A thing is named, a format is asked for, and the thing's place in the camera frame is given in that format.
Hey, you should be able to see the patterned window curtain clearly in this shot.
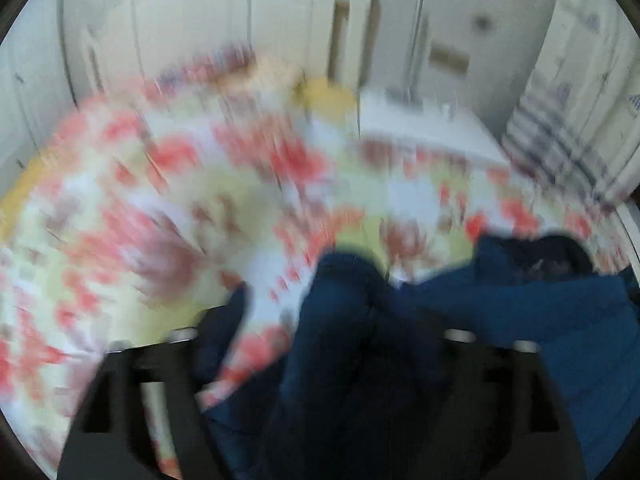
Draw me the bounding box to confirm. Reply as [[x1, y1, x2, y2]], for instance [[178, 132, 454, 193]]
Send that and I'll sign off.
[[501, 0, 639, 207]]

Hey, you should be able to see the floral bed quilt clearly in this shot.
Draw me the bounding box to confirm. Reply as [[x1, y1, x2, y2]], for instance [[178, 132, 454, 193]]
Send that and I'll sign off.
[[1, 84, 628, 477]]

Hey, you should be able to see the white wooden headboard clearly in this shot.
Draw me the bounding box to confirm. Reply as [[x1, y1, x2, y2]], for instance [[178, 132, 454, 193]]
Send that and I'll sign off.
[[61, 0, 372, 99]]

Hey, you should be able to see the slim white desk lamp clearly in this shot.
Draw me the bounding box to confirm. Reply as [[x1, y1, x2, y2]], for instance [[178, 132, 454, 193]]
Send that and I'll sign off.
[[386, 0, 425, 110]]

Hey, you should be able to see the patterned round cushion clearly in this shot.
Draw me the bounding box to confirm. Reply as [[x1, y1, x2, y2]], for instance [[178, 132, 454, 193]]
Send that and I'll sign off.
[[154, 44, 255, 91]]

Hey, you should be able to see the navy blue puffer jacket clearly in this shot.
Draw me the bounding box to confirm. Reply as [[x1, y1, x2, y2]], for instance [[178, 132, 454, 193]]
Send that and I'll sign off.
[[203, 235, 639, 479]]

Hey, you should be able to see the white wardrobe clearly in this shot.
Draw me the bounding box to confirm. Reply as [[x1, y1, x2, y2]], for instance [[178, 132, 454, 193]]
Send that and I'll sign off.
[[1, 0, 75, 181]]

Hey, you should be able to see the white nightstand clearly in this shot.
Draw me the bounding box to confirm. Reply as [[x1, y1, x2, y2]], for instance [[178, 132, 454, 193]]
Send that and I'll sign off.
[[358, 89, 509, 167]]

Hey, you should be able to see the peach pillow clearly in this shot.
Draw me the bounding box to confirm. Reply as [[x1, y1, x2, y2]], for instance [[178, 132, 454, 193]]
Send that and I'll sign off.
[[221, 54, 305, 96]]

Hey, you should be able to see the yellow pillow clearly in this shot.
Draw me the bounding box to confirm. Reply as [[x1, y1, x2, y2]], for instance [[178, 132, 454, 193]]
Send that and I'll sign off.
[[295, 78, 357, 125]]

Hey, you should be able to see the gold wall socket plate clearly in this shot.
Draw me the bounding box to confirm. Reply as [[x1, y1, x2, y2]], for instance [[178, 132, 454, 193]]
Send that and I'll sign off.
[[428, 44, 470, 76]]

